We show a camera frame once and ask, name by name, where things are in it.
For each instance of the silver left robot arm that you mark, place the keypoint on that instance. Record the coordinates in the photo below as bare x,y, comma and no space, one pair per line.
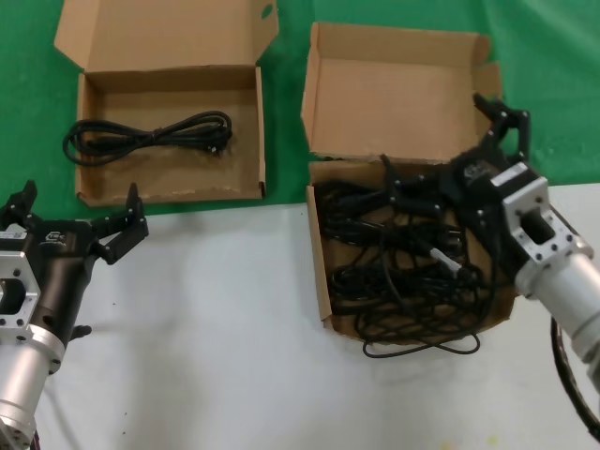
19,375

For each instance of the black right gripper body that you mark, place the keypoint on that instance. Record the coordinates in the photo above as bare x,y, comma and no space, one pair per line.
473,183

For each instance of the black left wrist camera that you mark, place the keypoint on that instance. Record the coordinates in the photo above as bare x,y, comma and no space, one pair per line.
11,239

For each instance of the green table cloth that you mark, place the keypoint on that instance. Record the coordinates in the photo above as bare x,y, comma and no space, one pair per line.
28,94

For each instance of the silver camera bracket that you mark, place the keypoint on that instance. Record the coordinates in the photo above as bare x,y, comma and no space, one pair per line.
14,260
520,197

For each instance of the silver left camera bracket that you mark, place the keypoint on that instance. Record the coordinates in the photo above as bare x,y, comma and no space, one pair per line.
14,260

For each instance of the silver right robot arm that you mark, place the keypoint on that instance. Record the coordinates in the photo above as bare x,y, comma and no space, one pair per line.
562,290

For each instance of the open brown cardboard box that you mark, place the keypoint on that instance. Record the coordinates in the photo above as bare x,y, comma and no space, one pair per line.
178,187

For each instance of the silver right camera bracket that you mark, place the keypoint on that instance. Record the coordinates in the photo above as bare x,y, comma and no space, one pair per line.
520,197

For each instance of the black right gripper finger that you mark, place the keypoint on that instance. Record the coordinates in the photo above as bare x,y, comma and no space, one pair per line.
422,194
513,131

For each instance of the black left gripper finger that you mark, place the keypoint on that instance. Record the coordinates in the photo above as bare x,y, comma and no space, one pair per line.
122,234
19,211

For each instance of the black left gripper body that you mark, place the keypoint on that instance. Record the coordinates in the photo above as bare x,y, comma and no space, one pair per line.
65,253

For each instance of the cardboard box with torn lid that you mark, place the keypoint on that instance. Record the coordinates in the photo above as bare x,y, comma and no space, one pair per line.
398,94

